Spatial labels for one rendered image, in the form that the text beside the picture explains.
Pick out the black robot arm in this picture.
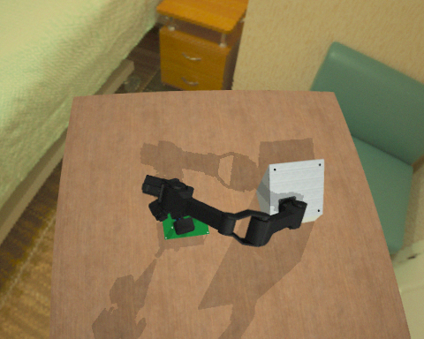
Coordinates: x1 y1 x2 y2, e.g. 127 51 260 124
141 175 307 247

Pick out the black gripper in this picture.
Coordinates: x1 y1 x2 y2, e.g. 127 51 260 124
170 178 194 235

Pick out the green circuit board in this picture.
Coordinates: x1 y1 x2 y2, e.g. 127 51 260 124
163 213 209 240

